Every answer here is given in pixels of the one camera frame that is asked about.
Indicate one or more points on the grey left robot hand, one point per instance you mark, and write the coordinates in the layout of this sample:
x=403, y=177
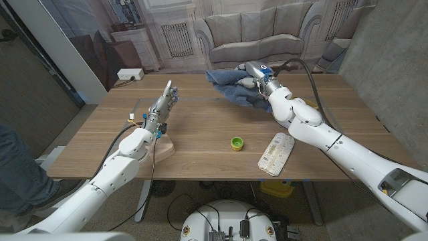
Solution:
x=158, y=108

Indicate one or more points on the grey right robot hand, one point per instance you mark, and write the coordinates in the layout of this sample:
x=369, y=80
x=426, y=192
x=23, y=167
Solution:
x=261, y=72

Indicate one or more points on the blue towel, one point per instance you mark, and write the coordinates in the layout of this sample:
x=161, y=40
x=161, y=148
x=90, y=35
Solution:
x=230, y=90

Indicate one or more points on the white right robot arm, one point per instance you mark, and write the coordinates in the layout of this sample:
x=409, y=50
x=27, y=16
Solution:
x=351, y=154

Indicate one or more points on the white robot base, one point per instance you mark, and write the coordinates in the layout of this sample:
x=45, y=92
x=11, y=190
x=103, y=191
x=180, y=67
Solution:
x=227, y=217

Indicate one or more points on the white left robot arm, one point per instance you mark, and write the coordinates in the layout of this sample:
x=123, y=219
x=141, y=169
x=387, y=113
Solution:
x=110, y=170

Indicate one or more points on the small green cup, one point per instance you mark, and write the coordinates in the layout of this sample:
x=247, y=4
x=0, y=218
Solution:
x=237, y=144

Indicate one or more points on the printed living room backdrop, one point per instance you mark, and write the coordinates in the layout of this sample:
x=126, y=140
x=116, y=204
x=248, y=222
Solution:
x=254, y=33

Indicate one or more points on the beige wooden block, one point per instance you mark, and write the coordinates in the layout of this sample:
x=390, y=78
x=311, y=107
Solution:
x=165, y=149

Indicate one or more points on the white power strip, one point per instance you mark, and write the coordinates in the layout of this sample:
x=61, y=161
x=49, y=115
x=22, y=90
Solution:
x=130, y=74

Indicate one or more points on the round black fan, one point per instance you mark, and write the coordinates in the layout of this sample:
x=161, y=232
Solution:
x=162, y=188

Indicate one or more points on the white patterned snack packet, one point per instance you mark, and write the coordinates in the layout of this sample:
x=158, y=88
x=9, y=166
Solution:
x=275, y=154

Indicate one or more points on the grey table leg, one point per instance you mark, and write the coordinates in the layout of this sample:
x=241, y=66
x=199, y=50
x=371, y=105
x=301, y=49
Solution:
x=143, y=201
x=312, y=201

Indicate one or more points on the yellow object under table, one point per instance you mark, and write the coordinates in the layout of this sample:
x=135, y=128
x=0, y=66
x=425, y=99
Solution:
x=277, y=189

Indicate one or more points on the dark shoe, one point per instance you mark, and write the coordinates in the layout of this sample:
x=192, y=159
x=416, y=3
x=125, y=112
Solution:
x=63, y=190

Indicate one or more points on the person leg in jeans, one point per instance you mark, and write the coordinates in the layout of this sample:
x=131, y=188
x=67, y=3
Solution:
x=20, y=167

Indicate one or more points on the white robot torso edge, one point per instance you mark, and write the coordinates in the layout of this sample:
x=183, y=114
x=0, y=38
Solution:
x=67, y=237

